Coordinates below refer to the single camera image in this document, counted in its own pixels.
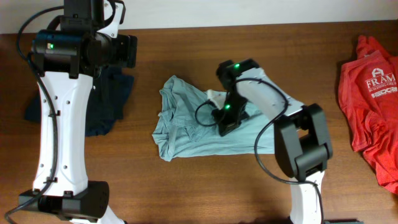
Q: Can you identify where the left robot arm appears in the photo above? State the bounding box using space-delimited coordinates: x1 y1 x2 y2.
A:
18 1 137 223

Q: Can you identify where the light blue t-shirt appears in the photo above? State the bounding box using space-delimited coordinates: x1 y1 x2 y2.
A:
152 75 269 162

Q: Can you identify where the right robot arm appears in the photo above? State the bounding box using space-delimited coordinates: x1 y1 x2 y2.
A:
210 58 333 223

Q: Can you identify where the red printed t-shirt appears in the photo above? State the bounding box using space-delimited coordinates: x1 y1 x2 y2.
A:
338 35 397 194

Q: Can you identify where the folded black garment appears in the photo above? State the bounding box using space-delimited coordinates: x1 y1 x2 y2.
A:
42 67 134 139

